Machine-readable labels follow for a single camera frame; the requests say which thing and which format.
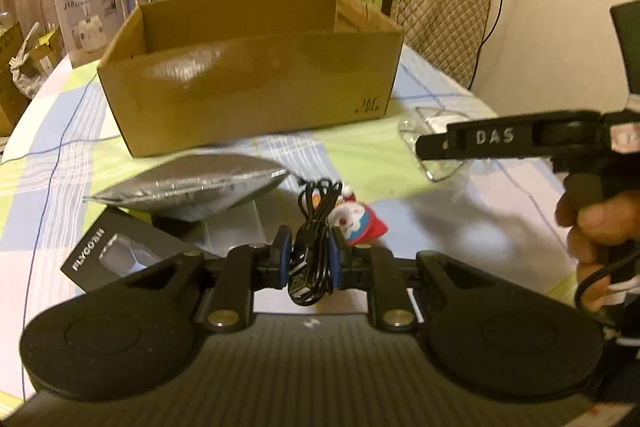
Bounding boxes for brown cardboard box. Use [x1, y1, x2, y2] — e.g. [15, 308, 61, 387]
[96, 0, 406, 158]

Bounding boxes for red and white Santa toy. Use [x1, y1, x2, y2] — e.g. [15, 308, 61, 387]
[327, 182, 392, 249]

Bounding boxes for black power cord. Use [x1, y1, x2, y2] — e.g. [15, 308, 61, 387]
[471, 0, 540, 91]

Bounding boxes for white humidifier box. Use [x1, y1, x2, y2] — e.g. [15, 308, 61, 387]
[52, 0, 122, 68]

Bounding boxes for cardboard boxes with plastic bag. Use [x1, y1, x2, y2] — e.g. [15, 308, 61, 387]
[0, 21, 67, 138]

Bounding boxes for silver foil bag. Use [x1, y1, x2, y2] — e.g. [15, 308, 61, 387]
[82, 152, 291, 224]

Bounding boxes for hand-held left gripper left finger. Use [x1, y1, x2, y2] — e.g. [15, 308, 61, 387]
[122, 227, 293, 334]

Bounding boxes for clear plastic cup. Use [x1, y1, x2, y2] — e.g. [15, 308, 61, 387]
[397, 106, 473, 184]

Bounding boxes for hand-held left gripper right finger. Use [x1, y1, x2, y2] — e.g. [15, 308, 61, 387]
[330, 227, 503, 334]

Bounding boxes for thin dark cable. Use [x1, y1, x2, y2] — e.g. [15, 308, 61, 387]
[0, 81, 122, 390]

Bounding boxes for chair with quilted beige cover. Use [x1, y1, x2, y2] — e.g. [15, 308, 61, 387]
[387, 0, 494, 90]

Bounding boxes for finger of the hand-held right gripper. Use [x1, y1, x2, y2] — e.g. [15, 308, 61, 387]
[415, 109, 612, 161]

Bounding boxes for black USB cable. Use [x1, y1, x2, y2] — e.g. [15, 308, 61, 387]
[287, 179, 347, 308]

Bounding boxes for person's right hand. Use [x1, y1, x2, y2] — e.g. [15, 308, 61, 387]
[555, 196, 640, 279]

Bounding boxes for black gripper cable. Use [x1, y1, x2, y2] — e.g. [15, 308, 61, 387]
[574, 252, 640, 311]

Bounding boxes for black shaver box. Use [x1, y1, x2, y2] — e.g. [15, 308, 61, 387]
[60, 207, 207, 294]

